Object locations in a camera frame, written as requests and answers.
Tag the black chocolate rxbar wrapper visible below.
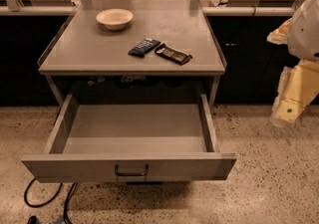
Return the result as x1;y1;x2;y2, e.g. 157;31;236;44
155;44;192;66

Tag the black drawer handle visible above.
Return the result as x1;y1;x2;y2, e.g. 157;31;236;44
114;164;149;177

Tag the blue snack bar wrapper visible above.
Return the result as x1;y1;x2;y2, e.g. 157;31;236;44
128;38;160;58

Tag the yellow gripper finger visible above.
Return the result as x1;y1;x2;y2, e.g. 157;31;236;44
270;60;319;127
266;18;292;45

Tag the white horizontal rail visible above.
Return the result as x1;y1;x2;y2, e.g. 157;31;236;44
0;5;297;17

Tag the grey open top drawer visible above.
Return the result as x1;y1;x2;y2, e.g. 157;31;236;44
22;95;236;183

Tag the grey metal cabinet table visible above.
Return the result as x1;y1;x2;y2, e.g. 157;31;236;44
39;0;225;102

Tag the black looped floor cable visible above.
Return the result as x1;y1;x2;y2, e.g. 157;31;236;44
23;177;64;209

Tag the black straight floor cable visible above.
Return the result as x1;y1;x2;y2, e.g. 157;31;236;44
62;182;80;224

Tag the white ceramic bowl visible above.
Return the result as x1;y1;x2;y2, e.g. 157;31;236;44
96;9;134;31

